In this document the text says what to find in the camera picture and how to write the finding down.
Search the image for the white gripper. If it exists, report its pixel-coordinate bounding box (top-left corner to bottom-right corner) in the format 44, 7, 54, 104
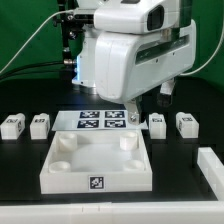
94, 0, 196, 125

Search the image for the white square table top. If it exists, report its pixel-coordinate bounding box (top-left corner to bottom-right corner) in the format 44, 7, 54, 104
40, 129, 153, 194

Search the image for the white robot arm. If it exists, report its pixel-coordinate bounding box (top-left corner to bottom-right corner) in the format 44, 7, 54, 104
73, 0, 196, 125

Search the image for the white marker sheet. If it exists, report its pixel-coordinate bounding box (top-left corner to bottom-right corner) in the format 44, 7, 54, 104
52, 110, 148, 131

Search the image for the white L-shaped fence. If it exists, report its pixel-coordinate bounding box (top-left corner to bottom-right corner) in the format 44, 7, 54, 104
0, 147, 224, 224

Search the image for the grey camera on stand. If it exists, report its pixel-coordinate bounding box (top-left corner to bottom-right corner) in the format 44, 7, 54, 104
73, 8, 95, 24

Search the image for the black camera stand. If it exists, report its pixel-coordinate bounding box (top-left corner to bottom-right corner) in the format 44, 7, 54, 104
53, 0, 83, 79

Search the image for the white camera cable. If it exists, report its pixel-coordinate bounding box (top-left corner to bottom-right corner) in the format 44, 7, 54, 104
0, 9, 75, 75

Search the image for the black cable bundle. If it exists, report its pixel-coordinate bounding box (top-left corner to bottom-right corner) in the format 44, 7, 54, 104
0, 60, 73, 83

